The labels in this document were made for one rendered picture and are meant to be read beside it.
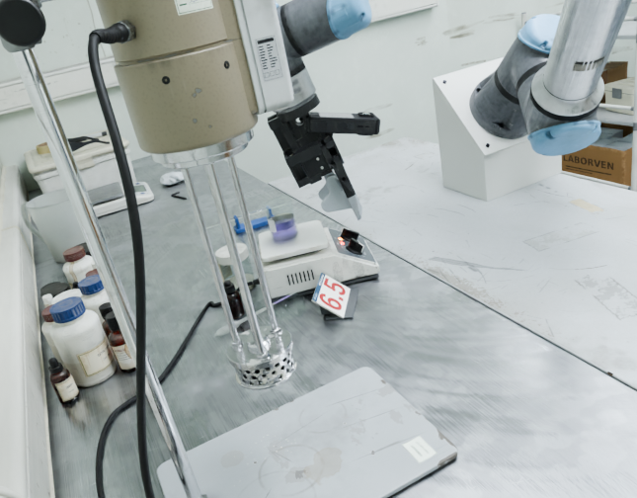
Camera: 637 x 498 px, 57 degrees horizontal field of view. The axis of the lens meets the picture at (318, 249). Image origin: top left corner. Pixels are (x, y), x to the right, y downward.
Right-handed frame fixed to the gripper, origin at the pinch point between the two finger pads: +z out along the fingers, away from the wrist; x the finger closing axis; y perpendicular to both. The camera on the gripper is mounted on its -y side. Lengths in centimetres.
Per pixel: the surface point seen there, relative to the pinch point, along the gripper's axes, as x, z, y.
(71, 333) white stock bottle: 15.5, -7.5, 45.5
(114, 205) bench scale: -70, -3, 64
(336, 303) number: 9.0, 10.0, 9.8
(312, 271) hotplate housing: 1.7, 6.4, 11.8
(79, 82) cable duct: -126, -35, 72
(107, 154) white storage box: -94, -14, 66
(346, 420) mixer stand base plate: 35.9, 9.7, 11.8
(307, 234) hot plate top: -4.6, 2.6, 10.4
